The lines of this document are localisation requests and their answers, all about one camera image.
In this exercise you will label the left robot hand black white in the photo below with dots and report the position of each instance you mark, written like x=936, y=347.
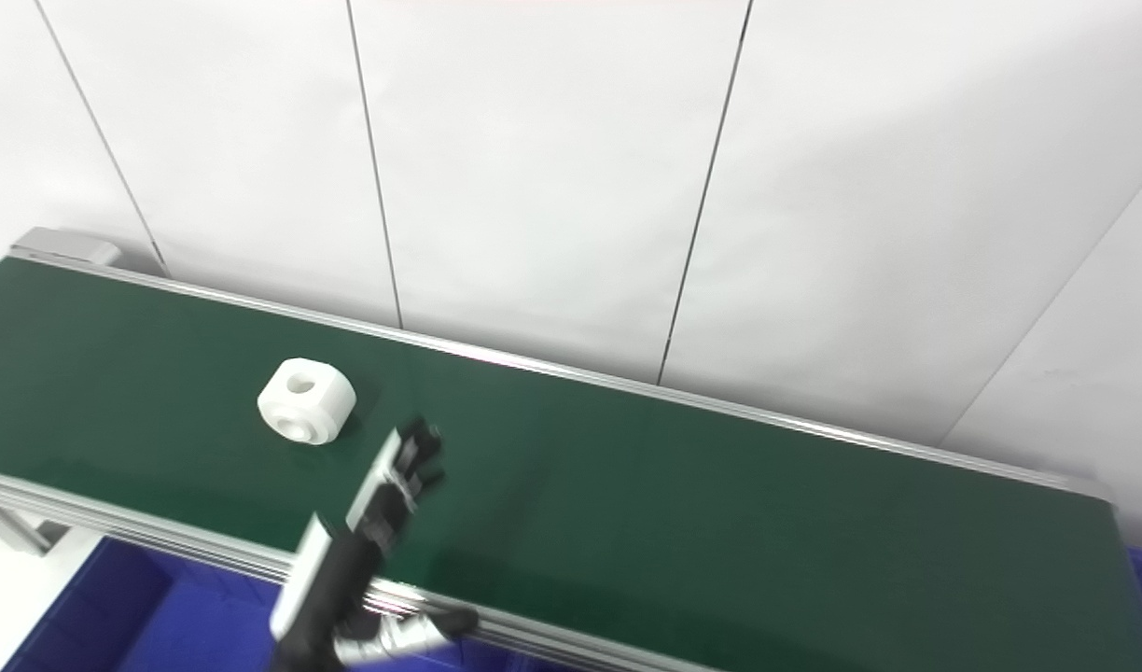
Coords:
x=342, y=579

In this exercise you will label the white round part with hole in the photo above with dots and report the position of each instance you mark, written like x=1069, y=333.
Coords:
x=314, y=406

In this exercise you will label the green conveyor belt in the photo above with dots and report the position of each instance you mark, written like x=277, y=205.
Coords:
x=160, y=537
x=720, y=513

